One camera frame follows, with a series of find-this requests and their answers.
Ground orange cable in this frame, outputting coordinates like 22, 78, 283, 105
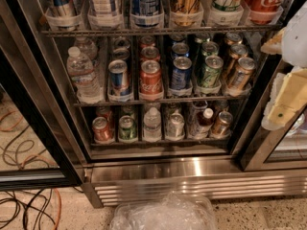
51, 188, 62, 230

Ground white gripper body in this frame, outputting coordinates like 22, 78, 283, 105
281, 1, 307, 68

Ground rear clear water bottle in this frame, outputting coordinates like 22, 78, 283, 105
75, 36, 98, 60

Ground front clear water bottle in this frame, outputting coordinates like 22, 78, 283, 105
66, 47, 103, 104

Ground clear plastic bag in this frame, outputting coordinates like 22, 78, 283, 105
109, 192, 218, 230

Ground gold can middle shelf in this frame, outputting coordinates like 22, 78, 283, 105
226, 57, 256, 90

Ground brown bottle white cap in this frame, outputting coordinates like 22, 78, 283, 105
190, 107, 214, 138

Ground clear water bottle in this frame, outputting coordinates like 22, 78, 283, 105
75, 36, 98, 60
66, 47, 103, 104

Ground blue silver can top shelf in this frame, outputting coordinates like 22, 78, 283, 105
42, 0, 84, 18

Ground silver can bottom shelf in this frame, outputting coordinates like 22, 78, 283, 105
167, 113, 184, 140

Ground red can bottom shelf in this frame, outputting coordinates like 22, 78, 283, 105
92, 117, 113, 142

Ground green can middle shelf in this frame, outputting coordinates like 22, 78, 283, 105
198, 56, 224, 88

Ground gold can bottom shelf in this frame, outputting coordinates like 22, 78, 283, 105
210, 111, 233, 138

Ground small water bottle bottom shelf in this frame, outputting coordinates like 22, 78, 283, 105
144, 107, 162, 142

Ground blue silver energy drink can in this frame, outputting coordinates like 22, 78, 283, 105
108, 59, 130, 96

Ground black cables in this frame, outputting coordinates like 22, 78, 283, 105
0, 188, 57, 230

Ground red coke can middle shelf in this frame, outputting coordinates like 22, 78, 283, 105
140, 60, 162, 95

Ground stainless steel fridge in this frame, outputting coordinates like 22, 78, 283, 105
0, 0, 307, 209

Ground blue pepsi can middle shelf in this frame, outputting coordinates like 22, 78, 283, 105
170, 57, 192, 90

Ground white labelled can top shelf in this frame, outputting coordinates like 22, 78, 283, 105
85, 0, 123, 18

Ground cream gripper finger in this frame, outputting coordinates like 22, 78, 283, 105
260, 28, 286, 55
261, 67, 307, 130

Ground open glass fridge door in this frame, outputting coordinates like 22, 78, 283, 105
0, 0, 83, 191

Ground green can bottom shelf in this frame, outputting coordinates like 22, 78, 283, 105
119, 115, 137, 142

